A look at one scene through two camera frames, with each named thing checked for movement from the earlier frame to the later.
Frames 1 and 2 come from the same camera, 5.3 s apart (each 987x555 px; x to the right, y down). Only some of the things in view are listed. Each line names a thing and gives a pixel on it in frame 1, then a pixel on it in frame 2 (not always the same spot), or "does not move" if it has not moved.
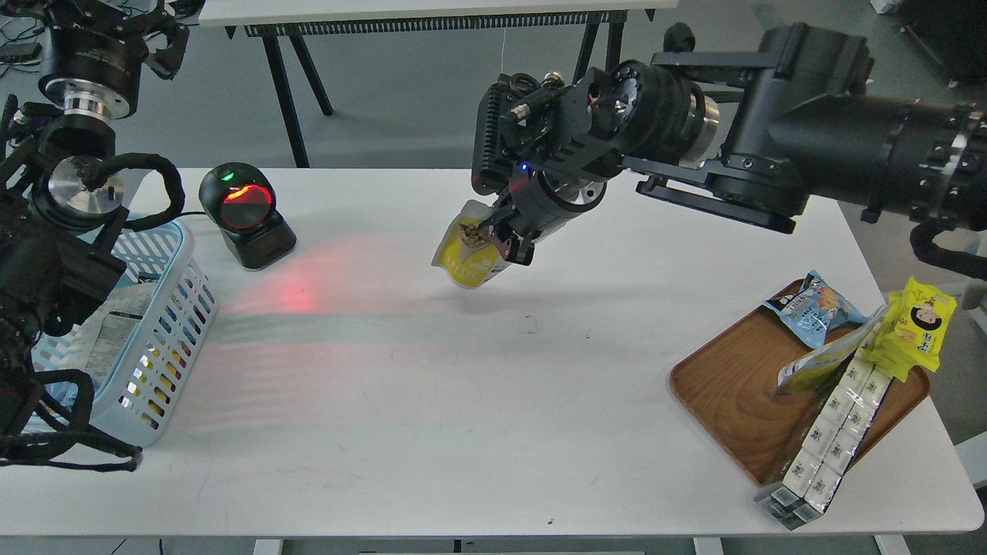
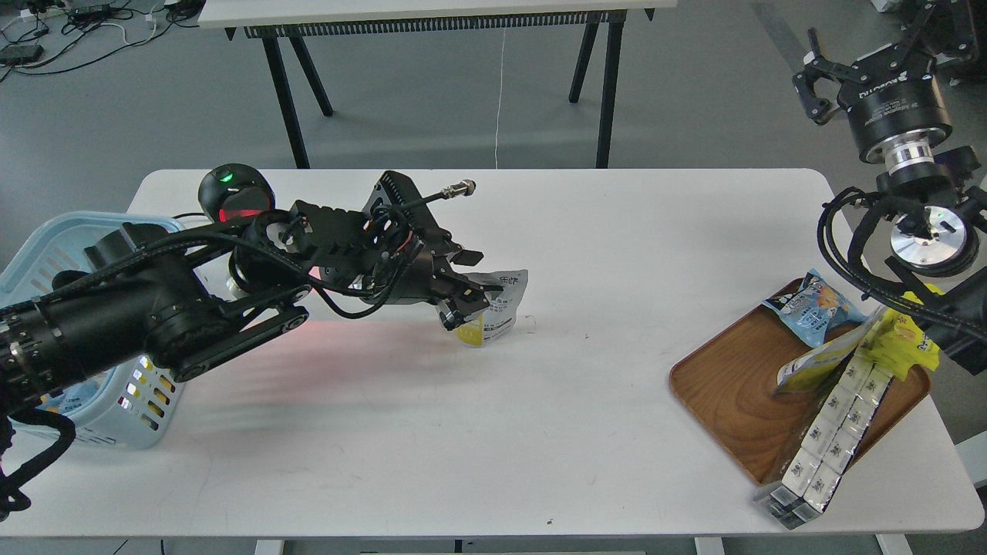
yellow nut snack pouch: x=468 y=253 -> x=500 y=317
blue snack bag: x=814 y=309 does not move
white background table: x=281 y=22 does not move
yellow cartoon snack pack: x=913 y=331 does not move
